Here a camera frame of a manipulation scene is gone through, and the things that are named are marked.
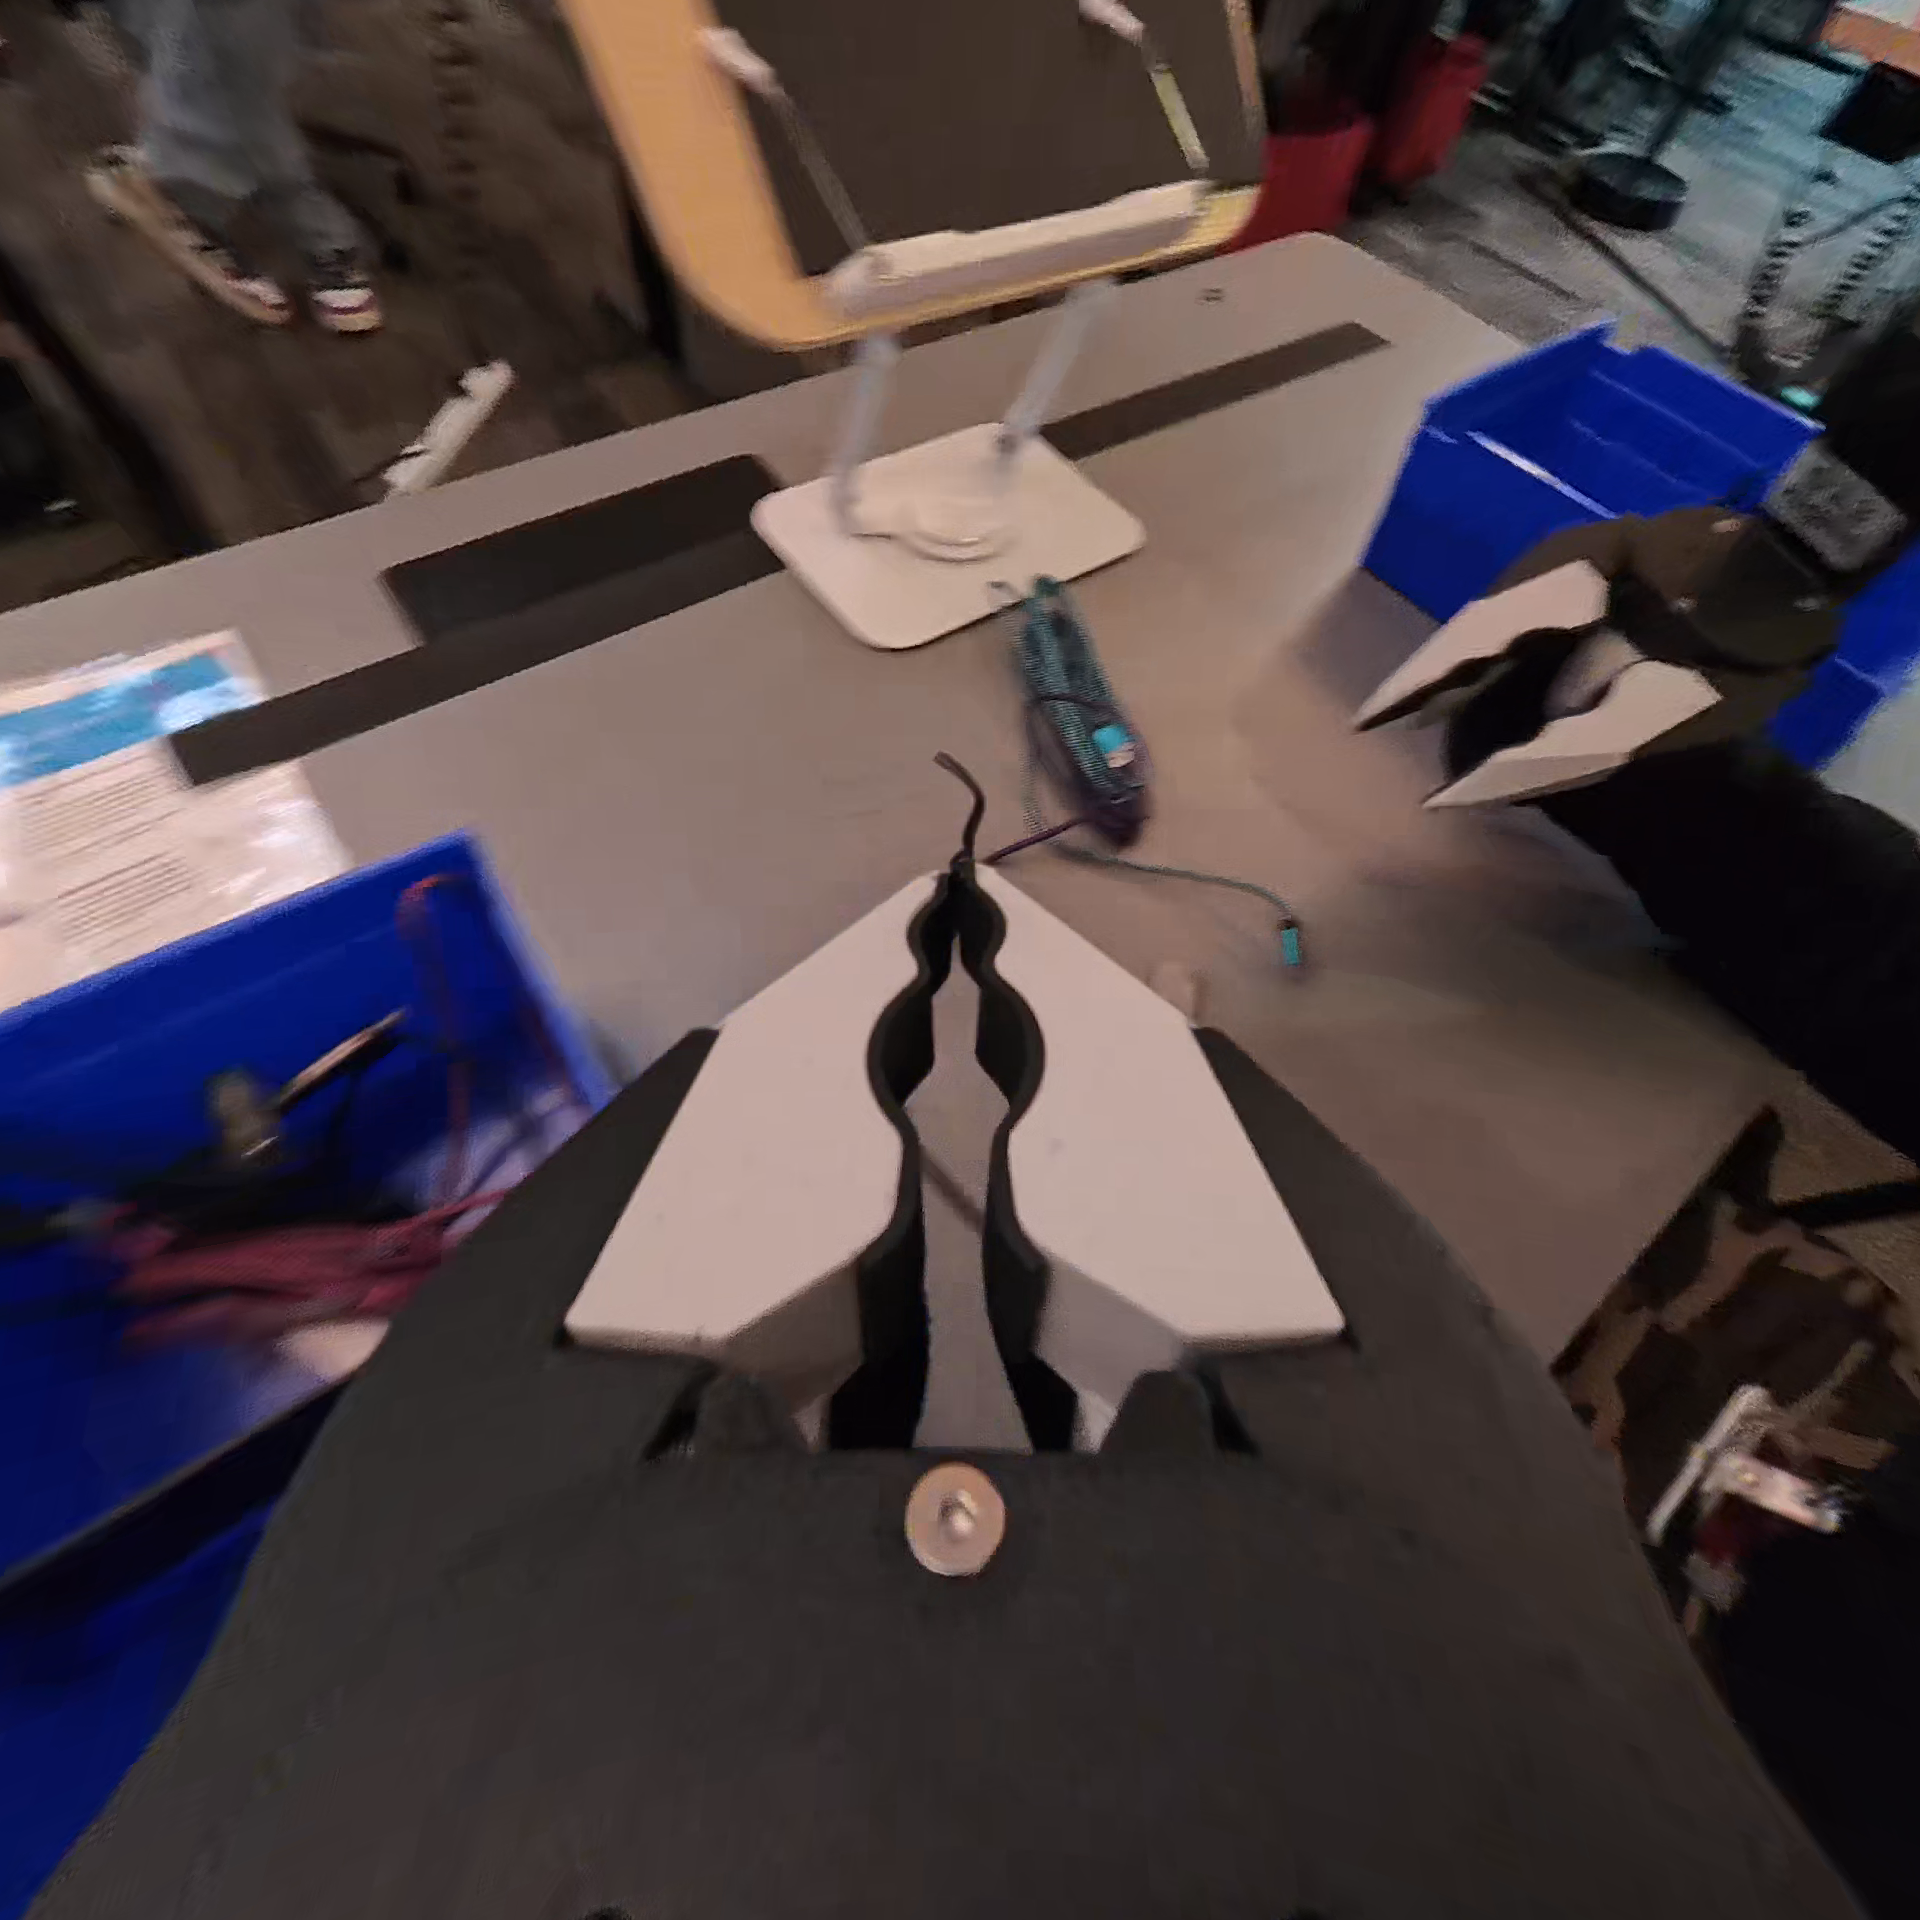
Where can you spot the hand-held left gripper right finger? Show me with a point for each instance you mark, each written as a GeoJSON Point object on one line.
{"type": "Point", "coordinates": [1170, 1171]}

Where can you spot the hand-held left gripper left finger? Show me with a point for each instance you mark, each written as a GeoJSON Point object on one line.
{"type": "Point", "coordinates": [750, 1171]}

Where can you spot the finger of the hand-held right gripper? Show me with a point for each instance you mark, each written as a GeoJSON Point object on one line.
{"type": "Point", "coordinates": [1589, 735]}
{"type": "Point", "coordinates": [1501, 638]}

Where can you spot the black twist tie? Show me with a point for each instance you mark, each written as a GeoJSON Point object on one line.
{"type": "Point", "coordinates": [969, 818]}

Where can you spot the blue plastic bin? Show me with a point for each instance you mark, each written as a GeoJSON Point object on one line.
{"type": "Point", "coordinates": [1559, 451]}
{"type": "Point", "coordinates": [89, 1049]}

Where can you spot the person's right forearm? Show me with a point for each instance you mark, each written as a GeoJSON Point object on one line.
{"type": "Point", "coordinates": [1770, 930]}

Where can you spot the black floor lamp stand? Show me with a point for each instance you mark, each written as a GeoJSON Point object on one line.
{"type": "Point", "coordinates": [1634, 187]}

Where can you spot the white folding stand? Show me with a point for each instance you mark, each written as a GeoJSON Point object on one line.
{"type": "Point", "coordinates": [902, 585]}

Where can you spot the printed paper sheet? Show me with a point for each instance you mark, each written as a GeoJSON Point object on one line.
{"type": "Point", "coordinates": [136, 869]}

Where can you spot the wooden edged display board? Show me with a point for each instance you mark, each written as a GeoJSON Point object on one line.
{"type": "Point", "coordinates": [932, 106]}

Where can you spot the white power strip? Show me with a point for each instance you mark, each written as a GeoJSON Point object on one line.
{"type": "Point", "coordinates": [452, 429]}

